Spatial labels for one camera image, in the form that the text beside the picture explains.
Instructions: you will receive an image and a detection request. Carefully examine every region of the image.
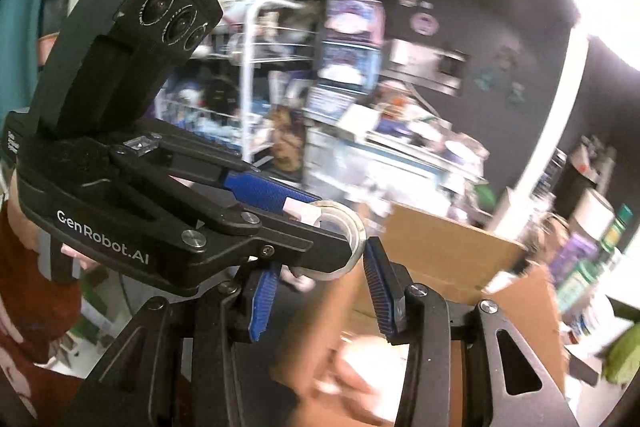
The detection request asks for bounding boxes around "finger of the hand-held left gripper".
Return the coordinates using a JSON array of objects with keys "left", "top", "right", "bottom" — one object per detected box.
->
[
  {"left": 111, "top": 132, "right": 324, "bottom": 222},
  {"left": 170, "top": 179, "right": 362, "bottom": 279}
]

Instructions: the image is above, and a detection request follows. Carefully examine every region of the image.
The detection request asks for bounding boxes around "brown cardboard box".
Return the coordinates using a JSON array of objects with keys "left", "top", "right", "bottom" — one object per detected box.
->
[{"left": 272, "top": 202, "right": 568, "bottom": 427}]

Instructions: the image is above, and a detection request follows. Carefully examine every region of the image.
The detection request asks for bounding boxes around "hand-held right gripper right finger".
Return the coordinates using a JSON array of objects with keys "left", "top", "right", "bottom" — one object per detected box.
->
[{"left": 363, "top": 237, "right": 572, "bottom": 427}]

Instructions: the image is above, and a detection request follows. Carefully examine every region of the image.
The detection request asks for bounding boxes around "green bottle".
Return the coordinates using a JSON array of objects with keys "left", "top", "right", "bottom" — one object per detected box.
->
[{"left": 556, "top": 257, "right": 608, "bottom": 313}]

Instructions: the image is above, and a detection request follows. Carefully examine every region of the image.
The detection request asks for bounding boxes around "purple bottle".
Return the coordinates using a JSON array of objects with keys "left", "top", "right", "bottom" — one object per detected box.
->
[{"left": 549, "top": 231, "right": 599, "bottom": 280}]

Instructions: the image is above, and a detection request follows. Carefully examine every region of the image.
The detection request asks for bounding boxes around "clear tape roll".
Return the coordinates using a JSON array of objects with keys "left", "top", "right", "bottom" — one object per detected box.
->
[{"left": 282, "top": 197, "right": 370, "bottom": 282}]

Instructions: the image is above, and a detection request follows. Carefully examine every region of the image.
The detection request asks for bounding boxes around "teal shirt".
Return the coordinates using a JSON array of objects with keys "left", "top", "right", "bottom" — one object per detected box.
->
[{"left": 0, "top": 0, "right": 70, "bottom": 120}]

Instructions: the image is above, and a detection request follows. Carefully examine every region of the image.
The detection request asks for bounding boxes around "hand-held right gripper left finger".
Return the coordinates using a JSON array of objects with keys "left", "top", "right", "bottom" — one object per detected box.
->
[{"left": 60, "top": 263, "right": 282, "bottom": 427}]

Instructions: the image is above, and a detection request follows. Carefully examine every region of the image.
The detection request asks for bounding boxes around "stack of blue boxes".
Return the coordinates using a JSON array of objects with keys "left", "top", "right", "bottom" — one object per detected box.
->
[{"left": 302, "top": 0, "right": 387, "bottom": 120}]

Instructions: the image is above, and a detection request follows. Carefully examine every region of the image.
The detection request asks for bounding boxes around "silver metal appliance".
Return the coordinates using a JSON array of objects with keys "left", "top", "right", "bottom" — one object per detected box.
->
[{"left": 384, "top": 38, "right": 472, "bottom": 96}]

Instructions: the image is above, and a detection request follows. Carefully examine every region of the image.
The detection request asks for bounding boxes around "green soft object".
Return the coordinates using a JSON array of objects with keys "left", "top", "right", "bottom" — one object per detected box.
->
[{"left": 602, "top": 324, "right": 640, "bottom": 385}]

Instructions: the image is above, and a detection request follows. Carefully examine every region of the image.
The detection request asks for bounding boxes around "black container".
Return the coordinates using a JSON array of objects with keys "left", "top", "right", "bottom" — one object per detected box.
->
[{"left": 550, "top": 147, "right": 601, "bottom": 220}]

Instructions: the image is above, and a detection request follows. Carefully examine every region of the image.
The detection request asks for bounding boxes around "person's left hand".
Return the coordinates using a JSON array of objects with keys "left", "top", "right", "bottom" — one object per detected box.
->
[{"left": 59, "top": 243, "right": 104, "bottom": 276}]

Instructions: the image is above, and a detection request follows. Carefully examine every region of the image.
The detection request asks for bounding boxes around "red cloth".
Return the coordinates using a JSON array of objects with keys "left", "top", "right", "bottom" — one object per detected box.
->
[{"left": 0, "top": 207, "right": 87, "bottom": 410}]

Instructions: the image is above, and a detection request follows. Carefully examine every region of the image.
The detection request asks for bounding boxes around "white wire rack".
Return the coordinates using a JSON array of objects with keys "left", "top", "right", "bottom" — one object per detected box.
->
[{"left": 165, "top": 0, "right": 321, "bottom": 170}]

